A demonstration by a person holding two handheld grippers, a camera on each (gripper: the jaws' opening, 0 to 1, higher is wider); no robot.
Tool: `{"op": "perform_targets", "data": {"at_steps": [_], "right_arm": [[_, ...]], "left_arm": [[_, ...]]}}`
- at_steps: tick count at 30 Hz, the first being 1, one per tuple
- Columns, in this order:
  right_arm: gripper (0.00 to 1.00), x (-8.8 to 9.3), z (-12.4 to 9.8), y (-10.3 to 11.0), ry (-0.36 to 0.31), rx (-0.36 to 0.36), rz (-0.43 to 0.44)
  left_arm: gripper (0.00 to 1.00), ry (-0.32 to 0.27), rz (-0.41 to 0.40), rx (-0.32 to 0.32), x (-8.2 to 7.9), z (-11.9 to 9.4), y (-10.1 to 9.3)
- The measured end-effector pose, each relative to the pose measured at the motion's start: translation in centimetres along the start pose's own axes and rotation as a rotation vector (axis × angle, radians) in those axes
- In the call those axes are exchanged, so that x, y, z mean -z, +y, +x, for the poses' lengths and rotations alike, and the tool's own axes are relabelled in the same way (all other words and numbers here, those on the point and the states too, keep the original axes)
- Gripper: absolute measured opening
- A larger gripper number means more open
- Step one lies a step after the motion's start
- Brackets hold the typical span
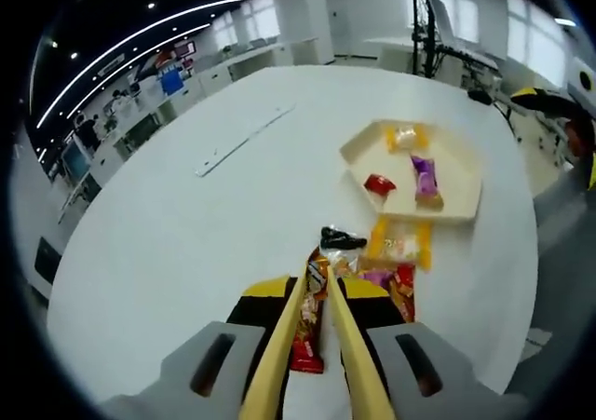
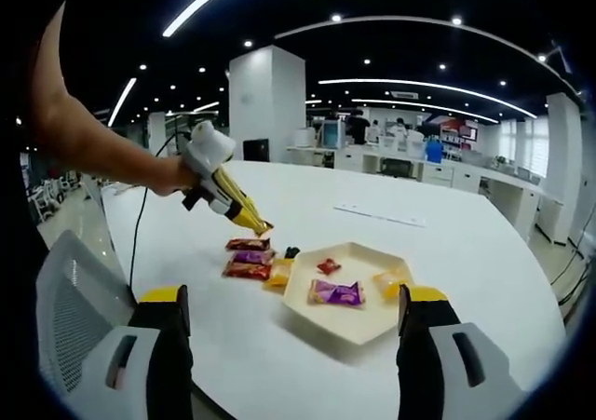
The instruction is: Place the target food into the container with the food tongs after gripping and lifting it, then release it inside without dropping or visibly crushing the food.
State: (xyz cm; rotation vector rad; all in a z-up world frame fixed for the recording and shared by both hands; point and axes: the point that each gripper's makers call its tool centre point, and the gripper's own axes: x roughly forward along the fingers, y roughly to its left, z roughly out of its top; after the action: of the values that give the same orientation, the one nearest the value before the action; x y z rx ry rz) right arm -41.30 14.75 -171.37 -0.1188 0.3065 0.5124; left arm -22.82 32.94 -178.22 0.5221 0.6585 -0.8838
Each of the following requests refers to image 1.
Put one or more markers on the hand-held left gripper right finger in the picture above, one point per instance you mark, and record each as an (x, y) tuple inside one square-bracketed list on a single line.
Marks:
[(465, 392)]

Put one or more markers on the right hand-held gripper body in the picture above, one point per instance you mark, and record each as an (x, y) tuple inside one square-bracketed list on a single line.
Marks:
[(584, 77)]

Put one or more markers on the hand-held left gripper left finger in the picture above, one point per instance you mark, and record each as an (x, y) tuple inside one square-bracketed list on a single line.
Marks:
[(177, 359)]

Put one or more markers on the red long food bar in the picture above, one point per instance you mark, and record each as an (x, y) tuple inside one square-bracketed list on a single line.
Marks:
[(404, 294), (307, 327)]

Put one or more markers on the cream hexagonal container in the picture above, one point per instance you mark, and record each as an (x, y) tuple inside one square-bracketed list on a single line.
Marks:
[(461, 178)]

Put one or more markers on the purple food packet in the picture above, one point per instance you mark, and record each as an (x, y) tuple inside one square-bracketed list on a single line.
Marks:
[(377, 278), (426, 185)]

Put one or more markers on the yellow clear food packet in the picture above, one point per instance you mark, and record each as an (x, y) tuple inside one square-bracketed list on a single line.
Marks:
[(405, 137), (400, 247)]

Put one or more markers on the small gold candy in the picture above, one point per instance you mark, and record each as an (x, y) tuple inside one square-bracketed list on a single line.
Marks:
[(345, 261)]

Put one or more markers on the small red candy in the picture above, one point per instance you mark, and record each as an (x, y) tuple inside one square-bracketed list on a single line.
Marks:
[(379, 184)]

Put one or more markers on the person's right hand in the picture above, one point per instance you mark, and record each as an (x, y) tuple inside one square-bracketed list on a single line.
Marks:
[(579, 136)]

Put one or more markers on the small black object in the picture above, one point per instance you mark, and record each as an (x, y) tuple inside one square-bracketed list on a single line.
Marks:
[(340, 239)]

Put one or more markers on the teal framed display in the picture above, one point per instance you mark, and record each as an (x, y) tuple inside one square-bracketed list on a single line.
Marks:
[(75, 160)]

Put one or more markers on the black office chair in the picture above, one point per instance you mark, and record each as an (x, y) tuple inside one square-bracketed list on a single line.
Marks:
[(142, 129)]

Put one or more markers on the white square pillar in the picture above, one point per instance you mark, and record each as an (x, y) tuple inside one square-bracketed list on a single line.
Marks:
[(305, 15)]

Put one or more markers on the white office workbench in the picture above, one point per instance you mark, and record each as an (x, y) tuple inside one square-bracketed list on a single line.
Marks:
[(212, 82)]

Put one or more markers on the blue storage bin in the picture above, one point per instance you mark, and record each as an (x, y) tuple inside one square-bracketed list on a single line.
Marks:
[(170, 80)]

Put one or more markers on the ceiling light strips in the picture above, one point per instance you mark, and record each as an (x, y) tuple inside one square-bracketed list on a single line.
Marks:
[(233, 1)]

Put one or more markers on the group of ceiling spot lights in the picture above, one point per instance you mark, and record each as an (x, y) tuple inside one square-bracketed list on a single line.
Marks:
[(150, 5)]

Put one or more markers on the red wall display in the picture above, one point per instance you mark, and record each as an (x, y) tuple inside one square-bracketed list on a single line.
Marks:
[(177, 54)]

